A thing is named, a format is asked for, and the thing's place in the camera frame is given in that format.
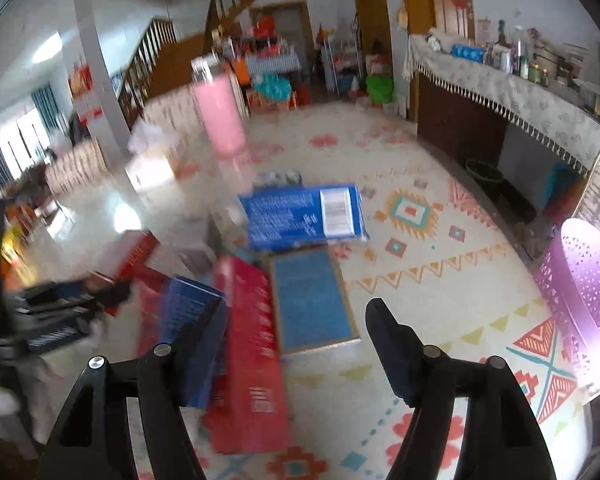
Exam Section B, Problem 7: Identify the white cloth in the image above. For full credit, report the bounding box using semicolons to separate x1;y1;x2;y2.
0;354;48;463

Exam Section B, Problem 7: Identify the red and white carton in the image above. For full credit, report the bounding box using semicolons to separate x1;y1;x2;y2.
96;229;180;357

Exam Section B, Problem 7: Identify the wooden door with red decoration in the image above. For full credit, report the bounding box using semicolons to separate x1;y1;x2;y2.
399;0;477;42

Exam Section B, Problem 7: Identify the orange and blue box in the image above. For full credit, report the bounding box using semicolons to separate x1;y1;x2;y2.
544;161;589;222

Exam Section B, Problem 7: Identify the pink tumbler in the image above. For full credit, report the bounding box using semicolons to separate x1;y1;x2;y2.
190;56;247;157

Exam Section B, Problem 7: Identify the white tissue box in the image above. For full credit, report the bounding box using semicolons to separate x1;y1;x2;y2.
125;119;182;188

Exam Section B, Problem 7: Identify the wooden staircase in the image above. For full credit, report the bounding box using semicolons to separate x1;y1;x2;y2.
114;0;271;128

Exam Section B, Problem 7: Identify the light blue toy car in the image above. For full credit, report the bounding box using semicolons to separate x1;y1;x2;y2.
269;246;362;357

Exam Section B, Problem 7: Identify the blue tissue pack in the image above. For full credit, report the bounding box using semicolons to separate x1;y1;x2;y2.
450;43;487;63

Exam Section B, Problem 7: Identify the blue box with white label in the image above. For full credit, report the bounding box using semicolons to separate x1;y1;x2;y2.
238;184;370;252

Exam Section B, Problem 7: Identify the green bin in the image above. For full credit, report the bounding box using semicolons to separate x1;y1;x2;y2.
366;75;395;105

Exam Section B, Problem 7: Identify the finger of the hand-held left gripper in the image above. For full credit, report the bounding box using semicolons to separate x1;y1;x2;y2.
7;280;131;317
22;314;97;356

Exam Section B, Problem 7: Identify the long red carton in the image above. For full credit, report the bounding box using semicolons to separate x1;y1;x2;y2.
204;256;295;455

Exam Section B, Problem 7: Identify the row of bottles and jars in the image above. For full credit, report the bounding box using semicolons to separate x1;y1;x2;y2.
485;19;583;90

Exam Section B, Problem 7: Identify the fringed sideboard cloth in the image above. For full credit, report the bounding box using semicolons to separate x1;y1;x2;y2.
402;35;600;173

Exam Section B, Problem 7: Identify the dark wooden sideboard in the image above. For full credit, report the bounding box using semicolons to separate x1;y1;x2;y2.
409;35;600;261

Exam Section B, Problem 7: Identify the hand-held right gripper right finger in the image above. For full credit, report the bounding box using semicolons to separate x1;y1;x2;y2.
366;298;553;480

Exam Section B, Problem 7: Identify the cluttered table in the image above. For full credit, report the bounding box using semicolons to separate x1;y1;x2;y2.
229;14;305;108

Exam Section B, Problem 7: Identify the dark blue carton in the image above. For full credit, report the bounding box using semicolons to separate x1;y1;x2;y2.
167;275;228;313

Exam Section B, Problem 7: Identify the purple perforated basket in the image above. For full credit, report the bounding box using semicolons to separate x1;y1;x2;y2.
532;217;600;407

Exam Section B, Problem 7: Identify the patterned tablecloth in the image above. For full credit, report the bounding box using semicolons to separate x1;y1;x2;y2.
45;100;598;480

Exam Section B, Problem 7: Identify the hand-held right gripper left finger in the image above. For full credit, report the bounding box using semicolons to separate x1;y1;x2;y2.
37;298;229;480

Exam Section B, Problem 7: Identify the dark basin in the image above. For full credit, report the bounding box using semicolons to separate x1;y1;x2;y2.
464;158;505;187

